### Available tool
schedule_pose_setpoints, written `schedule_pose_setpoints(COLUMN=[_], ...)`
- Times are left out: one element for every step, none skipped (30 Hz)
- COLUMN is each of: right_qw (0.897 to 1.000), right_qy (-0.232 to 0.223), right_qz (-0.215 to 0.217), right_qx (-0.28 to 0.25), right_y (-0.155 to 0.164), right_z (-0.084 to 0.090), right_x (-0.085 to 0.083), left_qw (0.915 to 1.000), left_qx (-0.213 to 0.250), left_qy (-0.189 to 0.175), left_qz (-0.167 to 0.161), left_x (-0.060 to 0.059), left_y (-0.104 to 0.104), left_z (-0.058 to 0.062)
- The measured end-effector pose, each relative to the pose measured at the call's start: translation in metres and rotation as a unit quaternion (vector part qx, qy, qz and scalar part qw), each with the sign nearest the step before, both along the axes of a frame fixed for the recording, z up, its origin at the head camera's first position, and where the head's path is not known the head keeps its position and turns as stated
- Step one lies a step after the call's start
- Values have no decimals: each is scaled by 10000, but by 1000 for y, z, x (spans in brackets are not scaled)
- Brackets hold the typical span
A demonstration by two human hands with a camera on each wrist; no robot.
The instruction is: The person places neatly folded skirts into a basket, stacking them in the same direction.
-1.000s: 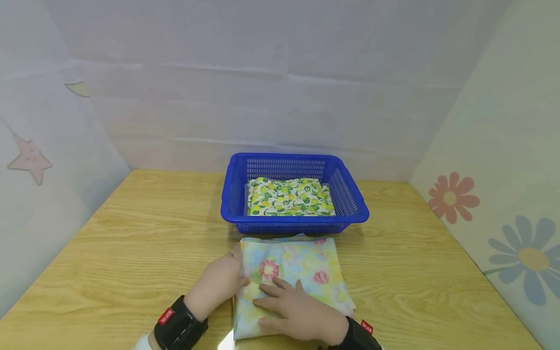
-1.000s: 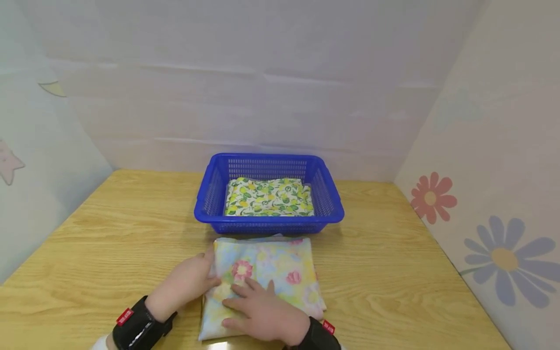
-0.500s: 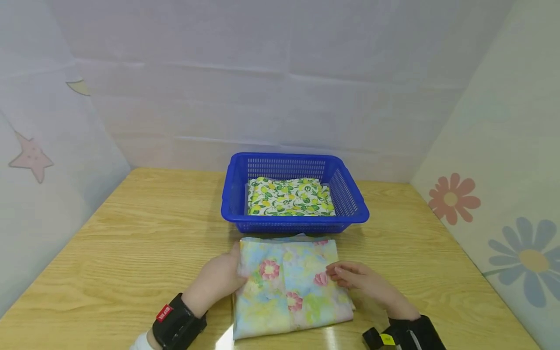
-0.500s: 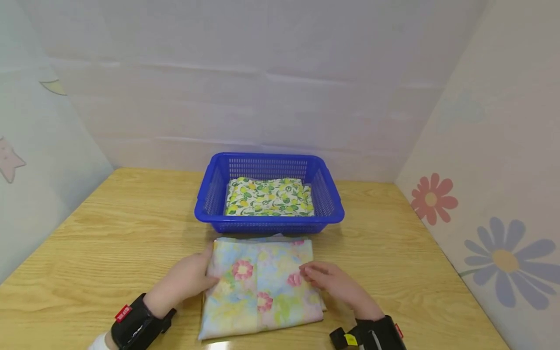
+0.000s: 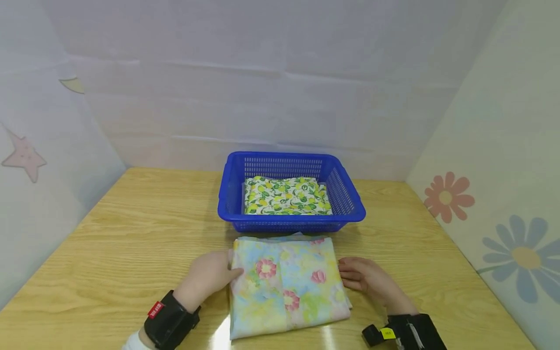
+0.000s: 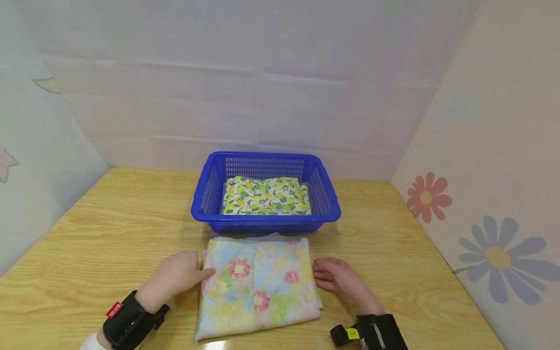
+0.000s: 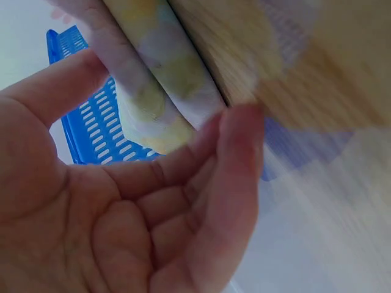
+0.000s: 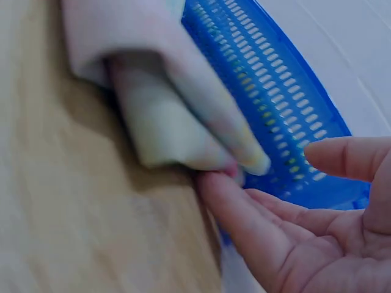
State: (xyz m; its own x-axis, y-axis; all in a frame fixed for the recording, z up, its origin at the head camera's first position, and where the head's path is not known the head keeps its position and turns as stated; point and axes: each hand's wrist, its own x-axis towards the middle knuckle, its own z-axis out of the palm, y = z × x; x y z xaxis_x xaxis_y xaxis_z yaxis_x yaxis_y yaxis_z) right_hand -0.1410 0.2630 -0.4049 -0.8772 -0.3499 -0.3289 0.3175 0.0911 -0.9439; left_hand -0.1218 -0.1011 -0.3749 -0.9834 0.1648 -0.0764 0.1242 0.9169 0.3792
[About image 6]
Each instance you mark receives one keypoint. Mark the person's left hand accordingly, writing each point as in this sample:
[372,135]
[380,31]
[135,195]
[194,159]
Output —
[170,282]

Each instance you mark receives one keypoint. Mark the lemon print folded cloth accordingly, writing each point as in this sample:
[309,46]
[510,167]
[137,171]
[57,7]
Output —
[264,195]

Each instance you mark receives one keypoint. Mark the person's right fingers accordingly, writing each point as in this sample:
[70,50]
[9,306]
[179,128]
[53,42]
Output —
[326,273]

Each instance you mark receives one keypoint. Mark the person's left fingers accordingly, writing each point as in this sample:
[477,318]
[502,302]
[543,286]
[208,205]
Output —
[203,273]

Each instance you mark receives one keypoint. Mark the person's left forearm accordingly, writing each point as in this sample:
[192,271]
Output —
[92,342]

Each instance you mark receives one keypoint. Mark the pastel floral cloth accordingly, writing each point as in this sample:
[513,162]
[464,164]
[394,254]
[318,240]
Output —
[258,287]

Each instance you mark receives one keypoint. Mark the black wrist band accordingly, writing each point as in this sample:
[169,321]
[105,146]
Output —
[376,333]
[129,321]

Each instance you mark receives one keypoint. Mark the person's right hand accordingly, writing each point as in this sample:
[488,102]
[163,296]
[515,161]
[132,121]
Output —
[350,284]

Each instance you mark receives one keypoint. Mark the blue plastic mesh basket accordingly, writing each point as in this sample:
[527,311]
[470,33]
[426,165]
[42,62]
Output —
[210,194]

